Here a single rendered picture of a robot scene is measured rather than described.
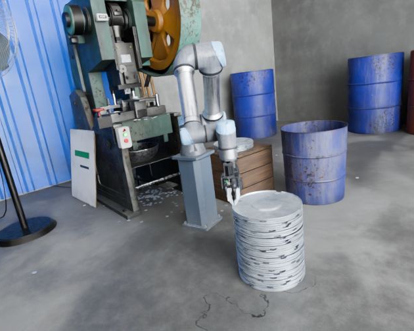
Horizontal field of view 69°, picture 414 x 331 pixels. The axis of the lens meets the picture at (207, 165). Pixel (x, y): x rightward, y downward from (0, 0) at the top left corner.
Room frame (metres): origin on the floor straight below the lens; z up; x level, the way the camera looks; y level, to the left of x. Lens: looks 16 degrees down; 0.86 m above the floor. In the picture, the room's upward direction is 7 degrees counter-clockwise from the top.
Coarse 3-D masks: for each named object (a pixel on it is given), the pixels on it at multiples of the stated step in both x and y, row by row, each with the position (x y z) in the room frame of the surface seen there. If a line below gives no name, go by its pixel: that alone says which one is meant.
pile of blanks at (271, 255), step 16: (240, 224) 1.11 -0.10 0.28; (256, 224) 1.05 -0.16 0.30; (272, 224) 1.05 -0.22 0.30; (288, 224) 1.05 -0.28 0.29; (240, 240) 1.11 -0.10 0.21; (256, 240) 1.05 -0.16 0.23; (272, 240) 1.03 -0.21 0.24; (288, 240) 1.04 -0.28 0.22; (240, 256) 1.13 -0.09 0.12; (256, 256) 1.06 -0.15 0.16; (272, 256) 1.04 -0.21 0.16; (288, 256) 1.04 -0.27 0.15; (240, 272) 1.16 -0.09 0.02; (256, 272) 1.06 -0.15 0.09; (272, 272) 1.04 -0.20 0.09; (288, 272) 1.04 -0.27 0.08; (304, 272) 1.11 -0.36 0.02; (256, 288) 1.06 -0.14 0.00; (272, 288) 1.04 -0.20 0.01; (288, 288) 1.04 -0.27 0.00
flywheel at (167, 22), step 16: (144, 0) 2.71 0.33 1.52; (160, 0) 2.53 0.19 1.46; (176, 0) 2.32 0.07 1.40; (160, 16) 2.53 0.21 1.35; (176, 16) 2.34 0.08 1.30; (160, 32) 2.58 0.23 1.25; (176, 32) 2.36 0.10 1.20; (160, 48) 2.61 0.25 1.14; (176, 48) 2.38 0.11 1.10; (160, 64) 2.57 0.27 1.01
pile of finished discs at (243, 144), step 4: (240, 140) 2.24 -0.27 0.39; (244, 140) 2.22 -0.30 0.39; (248, 140) 2.20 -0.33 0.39; (216, 144) 2.19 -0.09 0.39; (240, 144) 2.08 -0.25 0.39; (244, 144) 2.05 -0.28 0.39; (248, 144) 2.07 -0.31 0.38; (252, 144) 2.12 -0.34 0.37; (216, 148) 2.12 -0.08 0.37; (240, 148) 2.04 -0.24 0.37; (244, 148) 2.05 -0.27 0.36; (248, 148) 2.07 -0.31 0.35
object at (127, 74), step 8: (120, 48) 2.29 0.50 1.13; (128, 48) 2.32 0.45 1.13; (120, 56) 2.28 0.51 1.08; (128, 56) 2.31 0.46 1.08; (120, 64) 2.27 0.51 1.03; (128, 64) 2.31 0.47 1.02; (112, 72) 2.33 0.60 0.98; (120, 72) 2.26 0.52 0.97; (128, 72) 2.27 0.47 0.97; (136, 72) 2.31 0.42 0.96; (120, 80) 2.26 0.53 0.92; (128, 80) 2.26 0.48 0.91; (136, 80) 2.30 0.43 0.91
